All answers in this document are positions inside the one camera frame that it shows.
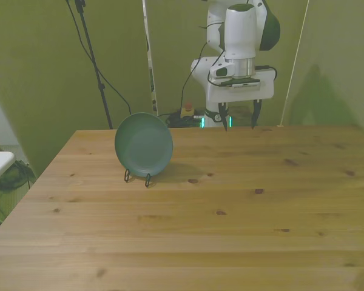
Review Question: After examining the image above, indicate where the black cable bundle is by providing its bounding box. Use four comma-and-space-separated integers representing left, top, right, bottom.
165, 112, 201, 128

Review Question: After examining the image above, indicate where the black tripod stand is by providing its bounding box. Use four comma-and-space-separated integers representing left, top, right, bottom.
74, 0, 114, 130

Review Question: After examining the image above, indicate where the green round plate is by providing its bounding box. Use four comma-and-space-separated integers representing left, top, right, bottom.
114, 112, 174, 177

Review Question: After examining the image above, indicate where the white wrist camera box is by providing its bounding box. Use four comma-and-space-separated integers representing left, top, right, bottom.
209, 59, 261, 90

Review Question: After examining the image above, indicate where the dark green bag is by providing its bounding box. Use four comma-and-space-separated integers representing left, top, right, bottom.
0, 161, 36, 192

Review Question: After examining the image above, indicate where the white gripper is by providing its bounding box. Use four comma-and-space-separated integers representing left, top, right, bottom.
206, 68, 275, 132

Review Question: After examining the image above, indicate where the black wire plate stand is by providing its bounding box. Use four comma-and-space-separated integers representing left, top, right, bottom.
123, 169, 154, 189

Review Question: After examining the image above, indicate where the white slanted cord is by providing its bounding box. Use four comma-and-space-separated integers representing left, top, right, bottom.
278, 0, 310, 127

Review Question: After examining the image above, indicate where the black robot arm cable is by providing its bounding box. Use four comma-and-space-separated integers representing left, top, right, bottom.
180, 41, 209, 119

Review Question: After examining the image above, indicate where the black hanging tripod cable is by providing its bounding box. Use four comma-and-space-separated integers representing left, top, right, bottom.
65, 0, 132, 116

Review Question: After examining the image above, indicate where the yellow emergency stop box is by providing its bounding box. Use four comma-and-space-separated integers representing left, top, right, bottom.
180, 102, 195, 118

